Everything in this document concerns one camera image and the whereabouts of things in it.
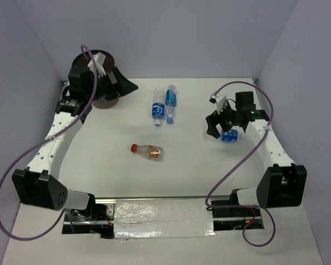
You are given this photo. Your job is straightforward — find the silver foil tape sheet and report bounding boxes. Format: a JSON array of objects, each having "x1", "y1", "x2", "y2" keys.
[{"x1": 114, "y1": 199, "x2": 215, "y2": 239}]

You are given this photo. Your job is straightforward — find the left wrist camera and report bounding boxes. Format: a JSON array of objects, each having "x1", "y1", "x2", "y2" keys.
[{"x1": 93, "y1": 52, "x2": 106, "y2": 78}]

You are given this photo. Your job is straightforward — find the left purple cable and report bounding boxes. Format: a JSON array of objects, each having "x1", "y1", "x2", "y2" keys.
[{"x1": 0, "y1": 44, "x2": 98, "y2": 240}]

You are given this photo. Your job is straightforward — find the brown cylindrical waste bin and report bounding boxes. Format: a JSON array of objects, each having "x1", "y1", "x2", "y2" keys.
[{"x1": 68, "y1": 50, "x2": 121, "y2": 109}]

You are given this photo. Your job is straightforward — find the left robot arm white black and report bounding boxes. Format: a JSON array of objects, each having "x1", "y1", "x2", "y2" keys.
[{"x1": 12, "y1": 65, "x2": 138, "y2": 220}]

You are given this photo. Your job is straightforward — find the crushed blue label bottle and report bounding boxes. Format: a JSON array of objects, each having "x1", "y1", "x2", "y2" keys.
[{"x1": 203, "y1": 128, "x2": 243, "y2": 144}]

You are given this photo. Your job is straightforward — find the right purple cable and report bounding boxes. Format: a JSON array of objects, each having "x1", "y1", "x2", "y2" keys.
[{"x1": 205, "y1": 81, "x2": 276, "y2": 247}]

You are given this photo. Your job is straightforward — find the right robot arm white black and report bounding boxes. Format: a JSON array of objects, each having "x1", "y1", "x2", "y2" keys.
[{"x1": 206, "y1": 91, "x2": 307, "y2": 216}]

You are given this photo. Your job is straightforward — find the clear bottle blue cap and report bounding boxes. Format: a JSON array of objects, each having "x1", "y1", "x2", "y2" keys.
[{"x1": 165, "y1": 84, "x2": 177, "y2": 124}]

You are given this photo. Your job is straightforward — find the aluminium mounting rail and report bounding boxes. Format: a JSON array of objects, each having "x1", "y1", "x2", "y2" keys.
[{"x1": 61, "y1": 196, "x2": 264, "y2": 239}]

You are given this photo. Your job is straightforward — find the blue label bottle white cap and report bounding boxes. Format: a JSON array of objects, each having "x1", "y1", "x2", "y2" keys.
[{"x1": 151, "y1": 88, "x2": 165, "y2": 127}]

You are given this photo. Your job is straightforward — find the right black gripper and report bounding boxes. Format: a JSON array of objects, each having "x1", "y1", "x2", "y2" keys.
[{"x1": 206, "y1": 99, "x2": 241, "y2": 139}]

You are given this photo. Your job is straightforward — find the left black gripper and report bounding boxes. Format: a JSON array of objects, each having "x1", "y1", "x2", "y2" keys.
[{"x1": 84, "y1": 66, "x2": 137, "y2": 103}]

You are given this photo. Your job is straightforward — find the purple cable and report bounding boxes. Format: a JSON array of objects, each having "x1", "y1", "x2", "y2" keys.
[
  {"x1": 205, "y1": 81, "x2": 276, "y2": 247},
  {"x1": 0, "y1": 44, "x2": 98, "y2": 240}
]

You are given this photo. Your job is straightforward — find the bottle with red cap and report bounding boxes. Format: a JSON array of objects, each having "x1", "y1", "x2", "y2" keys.
[{"x1": 130, "y1": 144, "x2": 163, "y2": 161}]

